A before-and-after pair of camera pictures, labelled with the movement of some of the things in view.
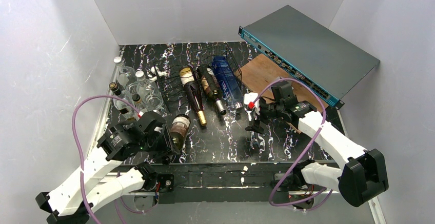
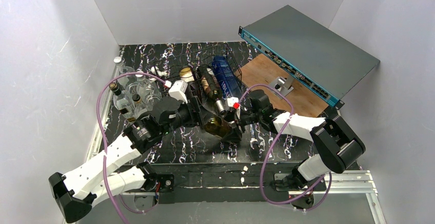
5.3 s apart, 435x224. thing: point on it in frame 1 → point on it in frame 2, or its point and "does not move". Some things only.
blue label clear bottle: (231, 88) does not move
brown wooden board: (257, 74) does not move
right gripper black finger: (256, 126) → (234, 137)
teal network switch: (305, 50) does not move
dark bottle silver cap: (212, 86) does not move
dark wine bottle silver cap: (179, 127) → (216, 126)
